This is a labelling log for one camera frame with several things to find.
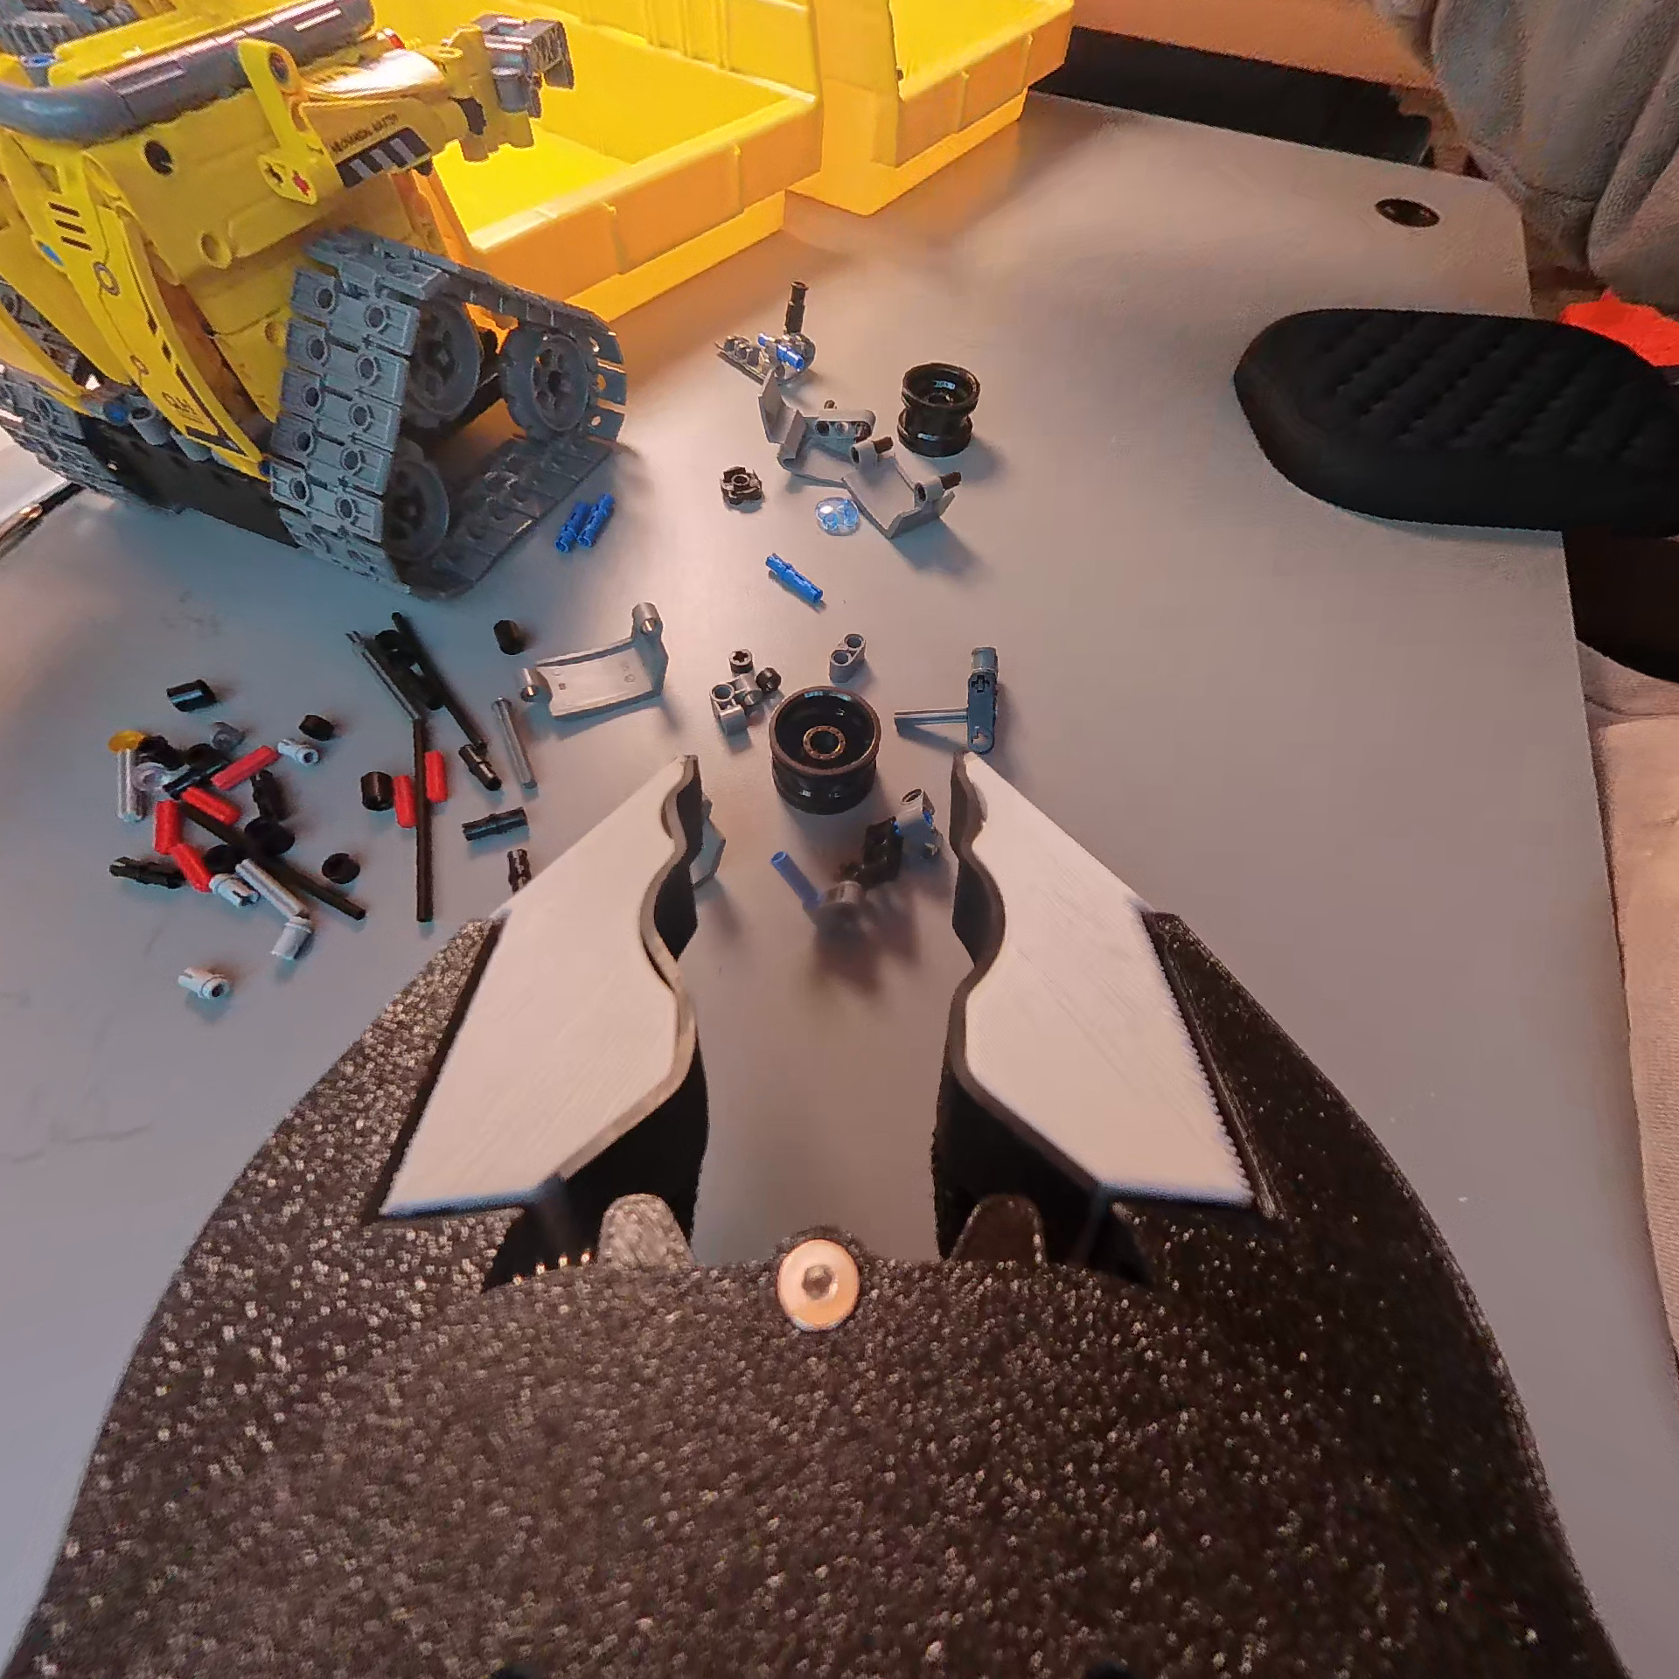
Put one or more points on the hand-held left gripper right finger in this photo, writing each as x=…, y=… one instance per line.
x=1087, y=1049

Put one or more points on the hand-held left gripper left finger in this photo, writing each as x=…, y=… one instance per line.
x=565, y=1049

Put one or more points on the blue grey connector assembly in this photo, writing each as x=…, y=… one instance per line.
x=899, y=833

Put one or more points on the dark beam with axle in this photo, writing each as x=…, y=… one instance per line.
x=977, y=690

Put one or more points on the black toy wheel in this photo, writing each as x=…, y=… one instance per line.
x=823, y=753

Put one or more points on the yellow parts tray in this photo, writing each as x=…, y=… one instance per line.
x=950, y=82
x=656, y=152

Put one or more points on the black long axle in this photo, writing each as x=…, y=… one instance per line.
x=430, y=703
x=424, y=855

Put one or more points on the grey short axle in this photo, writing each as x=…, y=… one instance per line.
x=510, y=743

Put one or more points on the pile of small pins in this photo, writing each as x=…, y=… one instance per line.
x=202, y=817

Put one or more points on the blue toy pin pair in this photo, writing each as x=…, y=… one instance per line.
x=587, y=524

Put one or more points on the clear round stud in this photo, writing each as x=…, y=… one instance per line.
x=835, y=521

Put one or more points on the small black wheel rim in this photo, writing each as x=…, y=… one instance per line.
x=942, y=413

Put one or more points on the grey axle assembly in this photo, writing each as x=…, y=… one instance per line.
x=764, y=361

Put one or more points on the yellow tracked toy robot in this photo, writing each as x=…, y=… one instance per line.
x=157, y=234

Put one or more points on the person's beige jacket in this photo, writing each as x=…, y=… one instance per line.
x=1570, y=135

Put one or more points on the grey angled toy bracket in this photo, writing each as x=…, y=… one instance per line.
x=590, y=687

